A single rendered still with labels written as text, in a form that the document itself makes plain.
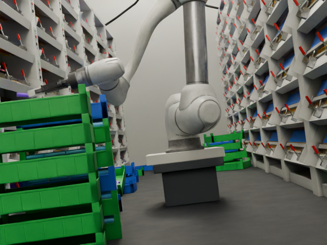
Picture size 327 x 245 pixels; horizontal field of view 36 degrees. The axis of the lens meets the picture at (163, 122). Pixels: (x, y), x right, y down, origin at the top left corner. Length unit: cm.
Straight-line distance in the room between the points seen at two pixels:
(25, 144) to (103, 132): 38
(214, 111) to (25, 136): 100
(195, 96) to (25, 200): 104
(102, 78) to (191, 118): 44
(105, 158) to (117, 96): 74
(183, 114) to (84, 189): 94
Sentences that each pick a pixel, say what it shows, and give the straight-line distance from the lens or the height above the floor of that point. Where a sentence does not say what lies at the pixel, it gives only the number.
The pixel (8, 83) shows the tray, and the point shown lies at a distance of 250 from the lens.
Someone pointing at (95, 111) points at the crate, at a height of 43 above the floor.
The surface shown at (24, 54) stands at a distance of 282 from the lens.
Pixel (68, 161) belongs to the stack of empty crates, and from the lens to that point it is 137.
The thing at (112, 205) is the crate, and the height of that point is 11.
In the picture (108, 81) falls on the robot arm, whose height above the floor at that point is 60.
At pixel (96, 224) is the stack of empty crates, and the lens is 138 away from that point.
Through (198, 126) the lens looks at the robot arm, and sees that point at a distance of 217.
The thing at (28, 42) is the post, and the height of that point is 95.
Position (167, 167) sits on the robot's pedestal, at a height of 18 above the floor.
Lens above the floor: 30
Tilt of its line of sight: 2 degrees up
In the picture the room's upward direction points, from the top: 7 degrees counter-clockwise
